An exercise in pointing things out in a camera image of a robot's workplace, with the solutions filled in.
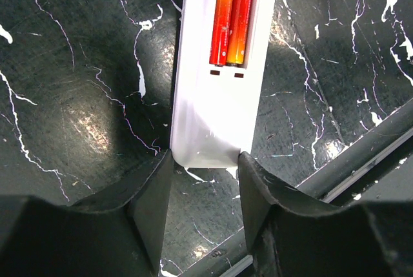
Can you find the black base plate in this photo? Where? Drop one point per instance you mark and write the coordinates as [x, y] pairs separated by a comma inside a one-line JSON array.
[[377, 167]]

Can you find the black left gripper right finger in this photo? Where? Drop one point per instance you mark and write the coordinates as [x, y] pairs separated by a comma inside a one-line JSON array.
[[289, 233]]

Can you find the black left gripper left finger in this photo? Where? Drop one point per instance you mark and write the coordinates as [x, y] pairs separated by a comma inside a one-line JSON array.
[[117, 231]]

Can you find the orange yellow battery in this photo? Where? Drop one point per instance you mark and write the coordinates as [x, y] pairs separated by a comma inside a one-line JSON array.
[[239, 23]]

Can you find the white remote orange batteries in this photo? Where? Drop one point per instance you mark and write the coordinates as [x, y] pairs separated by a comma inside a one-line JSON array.
[[215, 107]]

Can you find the red orange battery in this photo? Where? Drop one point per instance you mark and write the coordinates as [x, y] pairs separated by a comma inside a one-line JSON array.
[[220, 33]]

